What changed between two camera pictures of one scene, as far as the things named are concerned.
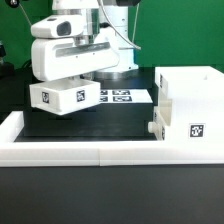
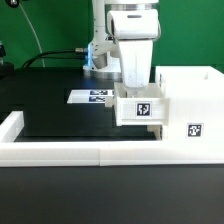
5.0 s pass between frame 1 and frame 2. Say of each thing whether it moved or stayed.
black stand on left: stayed
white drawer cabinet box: stayed
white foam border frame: stayed
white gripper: moved
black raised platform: stayed
